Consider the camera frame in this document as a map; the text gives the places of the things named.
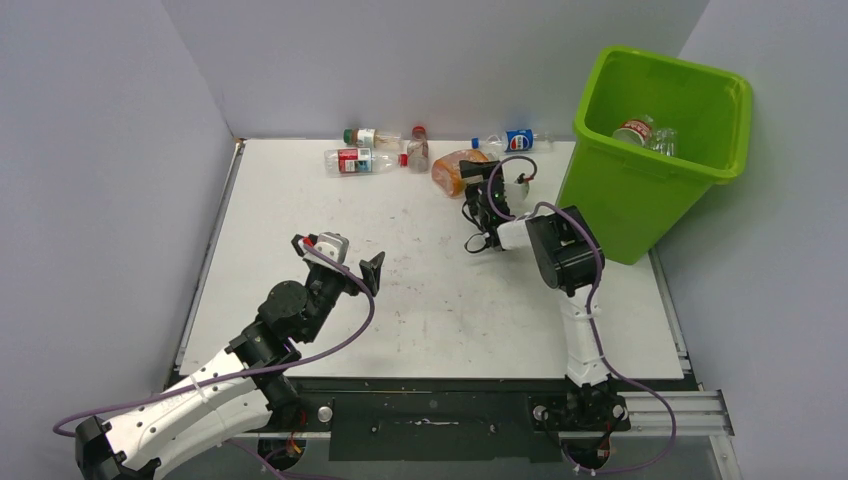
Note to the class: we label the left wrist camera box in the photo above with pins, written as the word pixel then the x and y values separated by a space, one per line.
pixel 330 250

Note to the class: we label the red blue label bottle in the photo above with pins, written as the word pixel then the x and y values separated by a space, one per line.
pixel 361 161

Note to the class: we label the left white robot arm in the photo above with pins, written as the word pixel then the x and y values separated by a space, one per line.
pixel 242 387

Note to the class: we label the red cap small bottle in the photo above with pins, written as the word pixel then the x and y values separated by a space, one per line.
pixel 418 151

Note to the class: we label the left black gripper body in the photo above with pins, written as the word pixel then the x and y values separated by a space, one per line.
pixel 325 292

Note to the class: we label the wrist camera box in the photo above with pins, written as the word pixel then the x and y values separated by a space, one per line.
pixel 516 192
pixel 330 250

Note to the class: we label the green cap brown bottle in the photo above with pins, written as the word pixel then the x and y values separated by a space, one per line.
pixel 371 138

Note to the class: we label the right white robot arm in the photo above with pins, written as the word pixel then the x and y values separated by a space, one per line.
pixel 570 262

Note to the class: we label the orange bottle white cap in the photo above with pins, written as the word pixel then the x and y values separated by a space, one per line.
pixel 445 171

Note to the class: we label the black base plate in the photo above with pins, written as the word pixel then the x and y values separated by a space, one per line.
pixel 439 419

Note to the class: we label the far pepsi bottle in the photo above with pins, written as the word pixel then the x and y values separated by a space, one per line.
pixel 514 141

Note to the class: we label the green plastic bin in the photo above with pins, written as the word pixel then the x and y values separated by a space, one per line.
pixel 629 195

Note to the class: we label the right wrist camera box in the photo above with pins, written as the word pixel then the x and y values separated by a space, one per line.
pixel 516 192

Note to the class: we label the red label clear bottle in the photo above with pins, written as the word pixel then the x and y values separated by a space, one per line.
pixel 637 130

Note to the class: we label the blue label water bottle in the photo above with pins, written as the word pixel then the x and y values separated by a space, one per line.
pixel 664 141

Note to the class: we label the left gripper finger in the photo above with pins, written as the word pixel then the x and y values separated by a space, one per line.
pixel 302 243
pixel 371 272

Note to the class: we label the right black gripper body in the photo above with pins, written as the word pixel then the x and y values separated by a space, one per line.
pixel 472 202

